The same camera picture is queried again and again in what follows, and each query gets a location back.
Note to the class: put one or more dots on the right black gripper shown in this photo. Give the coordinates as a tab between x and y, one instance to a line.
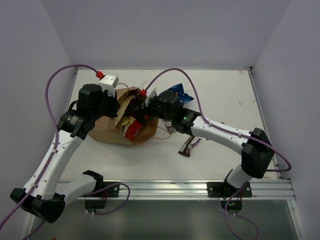
146	109

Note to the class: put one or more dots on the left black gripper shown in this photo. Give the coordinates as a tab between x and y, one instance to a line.
112	104

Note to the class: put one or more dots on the blue snack bag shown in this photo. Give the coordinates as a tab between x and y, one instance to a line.
179	91

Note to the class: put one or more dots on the brown chocolate bar wrapper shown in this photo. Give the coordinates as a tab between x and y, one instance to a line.
169	127

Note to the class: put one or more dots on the brown paper bag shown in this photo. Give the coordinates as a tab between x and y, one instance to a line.
105	130

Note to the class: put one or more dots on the red chip bag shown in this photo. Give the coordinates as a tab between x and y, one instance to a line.
132	130

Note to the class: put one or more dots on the brown purple chocolate bar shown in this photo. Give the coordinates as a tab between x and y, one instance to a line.
190	143

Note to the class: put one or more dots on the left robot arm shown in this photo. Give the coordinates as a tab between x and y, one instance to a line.
72	130

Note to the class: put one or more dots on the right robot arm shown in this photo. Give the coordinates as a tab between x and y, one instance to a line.
252	146

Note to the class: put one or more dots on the yellow chip bag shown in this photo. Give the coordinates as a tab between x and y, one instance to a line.
124	124

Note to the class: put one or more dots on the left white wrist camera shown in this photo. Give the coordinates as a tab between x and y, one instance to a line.
108	83

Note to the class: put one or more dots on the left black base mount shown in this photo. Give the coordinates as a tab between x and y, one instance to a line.
104	189

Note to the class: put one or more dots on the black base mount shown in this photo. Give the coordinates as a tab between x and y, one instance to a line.
104	189
224	190

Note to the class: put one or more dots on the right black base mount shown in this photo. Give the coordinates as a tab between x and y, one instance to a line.
224	190

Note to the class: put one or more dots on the aluminium front rail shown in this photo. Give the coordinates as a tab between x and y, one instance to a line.
161	189

